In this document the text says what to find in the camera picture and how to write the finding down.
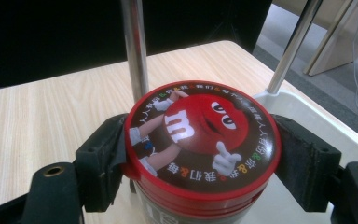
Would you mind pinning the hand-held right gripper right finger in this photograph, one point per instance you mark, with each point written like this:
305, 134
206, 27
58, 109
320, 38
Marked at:
310, 165

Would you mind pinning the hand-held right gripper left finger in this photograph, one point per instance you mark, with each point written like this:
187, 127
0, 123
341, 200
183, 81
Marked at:
101, 161

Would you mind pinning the white two-tier cart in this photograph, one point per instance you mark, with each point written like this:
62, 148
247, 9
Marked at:
307, 112

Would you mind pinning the red-lidded candy jar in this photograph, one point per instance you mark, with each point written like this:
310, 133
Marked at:
199, 130

